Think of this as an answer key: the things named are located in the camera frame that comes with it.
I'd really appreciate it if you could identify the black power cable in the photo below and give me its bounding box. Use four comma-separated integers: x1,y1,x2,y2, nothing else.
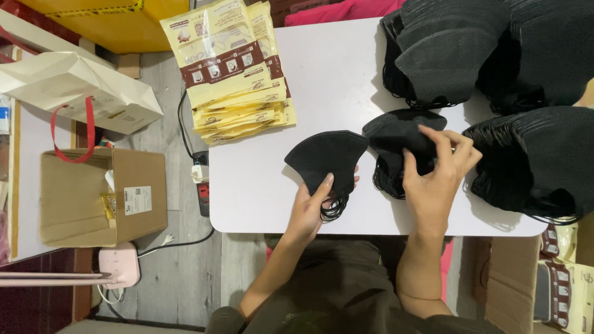
177,89,195,159

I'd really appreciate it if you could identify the large heap of black masks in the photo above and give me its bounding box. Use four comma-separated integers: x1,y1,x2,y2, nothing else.
379,0,594,117

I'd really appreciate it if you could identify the yellow carton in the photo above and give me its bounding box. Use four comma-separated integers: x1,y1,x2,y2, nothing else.
18,0,192,55

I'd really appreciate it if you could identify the pink cloth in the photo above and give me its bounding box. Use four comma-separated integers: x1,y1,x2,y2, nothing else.
283,0,407,28

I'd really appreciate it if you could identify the small yellow packet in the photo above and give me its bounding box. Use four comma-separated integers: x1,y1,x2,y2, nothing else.
100,192,118,229

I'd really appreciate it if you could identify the black power strip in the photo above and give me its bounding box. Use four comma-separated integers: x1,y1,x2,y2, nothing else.
192,150,211,218

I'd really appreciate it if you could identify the brown cardboard box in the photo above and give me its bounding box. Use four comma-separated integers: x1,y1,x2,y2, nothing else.
39,148,168,249

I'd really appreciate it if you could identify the single black face mask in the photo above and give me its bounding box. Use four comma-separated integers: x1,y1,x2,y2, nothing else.
284,130,370,222

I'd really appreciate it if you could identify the brown cardboard piece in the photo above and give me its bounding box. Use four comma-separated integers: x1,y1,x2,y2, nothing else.
78,37,142,80

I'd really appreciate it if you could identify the person's right hand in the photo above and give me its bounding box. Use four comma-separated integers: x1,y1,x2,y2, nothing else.
402,124,483,233

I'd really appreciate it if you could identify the small pile of black masks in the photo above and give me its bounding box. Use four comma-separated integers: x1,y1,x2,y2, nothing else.
362,109,449,200

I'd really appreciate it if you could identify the stack of yellow mask packets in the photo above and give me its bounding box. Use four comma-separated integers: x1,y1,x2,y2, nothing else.
160,0,298,146

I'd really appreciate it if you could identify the person's dark olive clothing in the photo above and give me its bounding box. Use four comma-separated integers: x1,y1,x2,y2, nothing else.
206,234,507,334

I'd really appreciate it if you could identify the pink desk lamp base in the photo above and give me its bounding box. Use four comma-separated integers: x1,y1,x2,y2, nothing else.
0,242,141,291

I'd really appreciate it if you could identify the white side table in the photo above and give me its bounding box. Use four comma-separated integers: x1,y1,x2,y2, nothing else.
0,45,79,263

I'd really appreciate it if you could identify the person's left hand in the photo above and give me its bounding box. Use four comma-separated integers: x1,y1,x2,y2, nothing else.
284,165,361,242

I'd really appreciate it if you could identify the long row of black masks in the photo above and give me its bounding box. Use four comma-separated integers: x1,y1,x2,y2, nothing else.
462,106,594,226

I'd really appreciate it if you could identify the open carton of mask packets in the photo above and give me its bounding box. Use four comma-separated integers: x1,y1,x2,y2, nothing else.
472,222,594,334

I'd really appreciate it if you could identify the white cable with plug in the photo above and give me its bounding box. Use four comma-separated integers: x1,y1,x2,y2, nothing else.
136,226,216,259

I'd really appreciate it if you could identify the white paper bag red handle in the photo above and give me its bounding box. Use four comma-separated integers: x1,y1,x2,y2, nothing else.
0,50,164,164

